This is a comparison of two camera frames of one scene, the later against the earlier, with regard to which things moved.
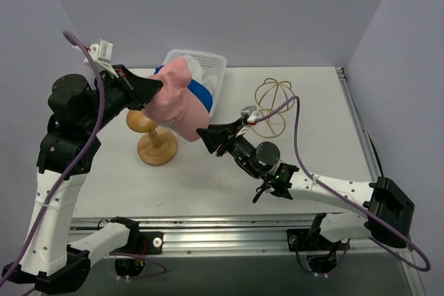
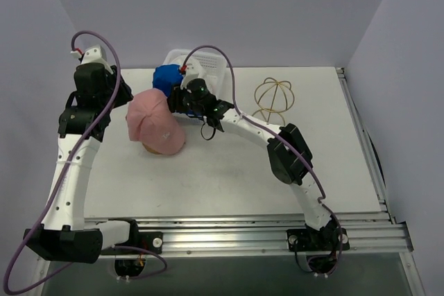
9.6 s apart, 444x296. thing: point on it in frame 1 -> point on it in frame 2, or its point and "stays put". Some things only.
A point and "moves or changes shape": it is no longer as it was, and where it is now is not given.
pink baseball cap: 176,107 -> 150,121
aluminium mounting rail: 216,234 stays put
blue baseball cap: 204,92 moves or changes shape
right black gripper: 228,140 -> 175,99
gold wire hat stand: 270,96 stays put
